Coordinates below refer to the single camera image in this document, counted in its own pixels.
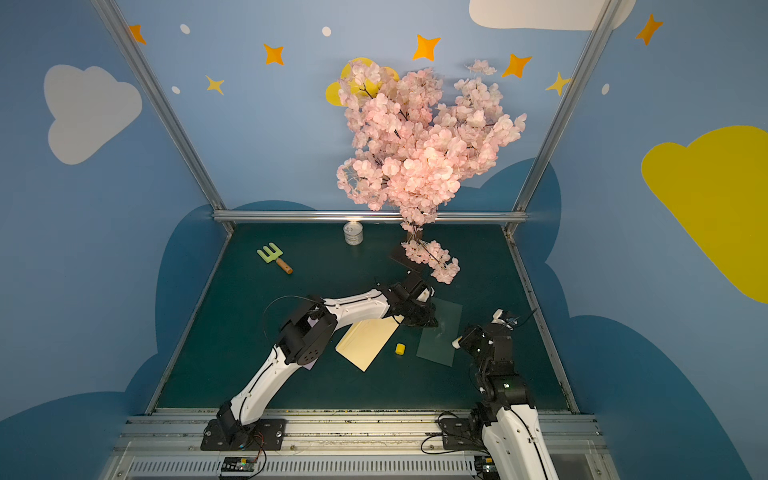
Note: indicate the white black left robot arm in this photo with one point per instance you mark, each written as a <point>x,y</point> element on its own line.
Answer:
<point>333,314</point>

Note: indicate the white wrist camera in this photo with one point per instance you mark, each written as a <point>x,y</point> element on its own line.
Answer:
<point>505,318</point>
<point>424,296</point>

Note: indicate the left green circuit board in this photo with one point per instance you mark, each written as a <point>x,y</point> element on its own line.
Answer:
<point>239,466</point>

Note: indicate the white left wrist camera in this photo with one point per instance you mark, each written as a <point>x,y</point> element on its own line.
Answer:
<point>424,296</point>

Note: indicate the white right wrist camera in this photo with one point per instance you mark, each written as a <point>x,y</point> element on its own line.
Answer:
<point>505,318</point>

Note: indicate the cream yellow envelope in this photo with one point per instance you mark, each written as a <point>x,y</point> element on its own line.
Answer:
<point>364,340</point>

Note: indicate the pink cherry blossom tree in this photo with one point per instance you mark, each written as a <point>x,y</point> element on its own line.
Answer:
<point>412,152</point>

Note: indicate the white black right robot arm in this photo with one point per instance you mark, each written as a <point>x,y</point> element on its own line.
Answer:
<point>506,419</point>

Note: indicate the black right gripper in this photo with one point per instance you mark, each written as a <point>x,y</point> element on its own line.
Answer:
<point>474,339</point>

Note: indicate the right green circuit board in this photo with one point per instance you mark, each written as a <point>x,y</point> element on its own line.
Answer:
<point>485,468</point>

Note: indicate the green circuit board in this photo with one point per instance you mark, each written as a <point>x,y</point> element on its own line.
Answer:
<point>485,468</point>
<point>239,466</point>

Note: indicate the right aluminium frame post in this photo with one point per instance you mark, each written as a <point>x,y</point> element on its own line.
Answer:
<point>586,64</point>

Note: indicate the dark green envelope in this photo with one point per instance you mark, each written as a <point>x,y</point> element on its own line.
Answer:
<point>436,343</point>

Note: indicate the aluminium frame post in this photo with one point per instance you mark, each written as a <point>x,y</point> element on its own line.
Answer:
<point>586,64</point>
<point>118,28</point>

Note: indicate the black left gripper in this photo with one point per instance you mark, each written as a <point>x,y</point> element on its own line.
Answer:
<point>417,301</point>

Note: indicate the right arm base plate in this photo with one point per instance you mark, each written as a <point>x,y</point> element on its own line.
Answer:
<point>461,434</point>

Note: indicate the purple envelope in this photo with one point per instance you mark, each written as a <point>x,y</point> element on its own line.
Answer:
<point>310,350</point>

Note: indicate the left aluminium frame post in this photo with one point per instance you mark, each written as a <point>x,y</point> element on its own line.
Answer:
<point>118,28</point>

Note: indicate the aluminium front mounting rail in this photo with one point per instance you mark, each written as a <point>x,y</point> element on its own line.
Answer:
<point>318,444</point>

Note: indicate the silver tin can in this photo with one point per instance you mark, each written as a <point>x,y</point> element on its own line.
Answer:
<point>353,233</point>

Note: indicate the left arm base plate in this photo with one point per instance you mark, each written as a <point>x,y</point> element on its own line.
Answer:
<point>266,433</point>

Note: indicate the yellow-green garden fork wooden handle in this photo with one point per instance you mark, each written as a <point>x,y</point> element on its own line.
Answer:
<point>271,253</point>

